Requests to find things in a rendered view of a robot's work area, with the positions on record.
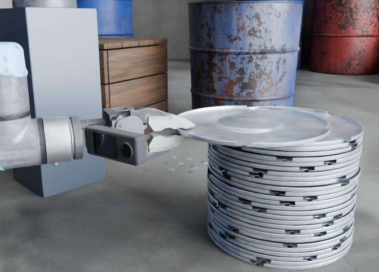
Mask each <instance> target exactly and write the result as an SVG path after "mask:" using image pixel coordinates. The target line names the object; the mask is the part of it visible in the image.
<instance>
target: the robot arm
mask: <svg viewBox="0 0 379 272"><path fill-rule="evenodd" d="M22 7H35V8H77V0H12V8H22ZM27 75H28V71H27V69H26V66H25V59H24V52H23V48H22V47H21V46H20V45H19V44H18V43H15V42H0V170H6V169H12V168H21V167H26V166H35V165H44V164H46V163H47V164H53V166H58V165H59V163H61V162H67V161H71V160H72V158H74V160H78V159H83V148H87V153H88V154H91V155H95V156H99V157H103V158H106V159H110V160H114V161H119V162H122V163H125V164H130V165H133V166H139V165H142V164H144V163H146V162H147V161H148V160H153V159H156V158H158V157H160V156H161V155H163V154H165V153H167V152H169V151H171V150H172V149H173V148H175V147H177V146H178V145H180V144H182V143H183V142H184V141H186V140H187V139H188V137H185V136H183V135H181V134H179V133H171V134H160V135H159V134H154V135H151V136H150V138H149V139H146V136H145V135H144V129H145V128H147V125H146V124H145V123H147V124H148V125H149V127H150V128H151V129H152V130H153V131H161V130H163V129H165V128H173V129H177V128H184V129H186V130H187V129H192V128H195V124H193V123H192V122H190V121H189V120H187V119H185V118H183V117H180V116H177V115H174V114H171V113H166V112H163V111H160V110H158V109H155V108H151V107H140V108H138V109H133V107H119V108H105V109H103V118H100V119H88V120H80V119H79V117H78V116H74V117H70V118H68V117H67V116H55V117H43V118H36V119H32V118H31V116H30V104H29V93H28V82H27ZM117 109H119V110H117ZM123 111H128V112H125V113H117V112H123Z"/></svg>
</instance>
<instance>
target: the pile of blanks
mask: <svg viewBox="0 0 379 272"><path fill-rule="evenodd" d="M363 134H364V132H363ZM363 134H362V135H361V136H360V137H359V138H357V139H355V140H353V141H350V142H344V143H341V144H334V145H329V146H315V147H288V146H286V147H246V146H241V147H236V146H225V145H220V144H213V143H209V144H208V159H209V162H208V172H207V180H208V184H207V192H208V195H207V203H208V233H209V236H210V238H211V240H212V241H213V242H214V243H215V245H217V246H218V247H219V248H220V249H221V250H223V251H224V252H226V253H227V254H229V255H231V256H233V257H235V258H237V259H239V260H242V261H245V262H248V263H250V264H254V265H255V263H258V264H259V266H263V267H269V268H273V269H283V270H303V269H313V268H317V267H322V266H326V265H329V264H332V263H334V262H336V261H338V260H339V259H341V258H342V257H343V256H344V255H345V254H346V253H347V252H348V251H349V249H350V247H351V244H352V235H353V232H354V211H355V208H356V198H357V188H358V184H359V180H358V178H359V176H360V174H361V166H360V164H359V163H360V156H361V154H362V143H363V142H362V139H363Z"/></svg>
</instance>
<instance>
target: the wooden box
mask: <svg viewBox="0 0 379 272"><path fill-rule="evenodd" d="M165 43H168V39H160V38H118V37H98V45H99V65H100V86H101V97H102V117H103V109H105V108H119V107H133V109H138V108H140V107H151V108H155V109H158V110H160V111H163V112H166V113H168V100H166V99H168V73H165V72H167V71H168V51H167V45H160V44H165ZM145 124H146V125H147V128H145V129H144V135H146V134H148V133H150V132H153V130H152V129H151V128H150V127H149V125H148V124H147V123H145Z"/></svg>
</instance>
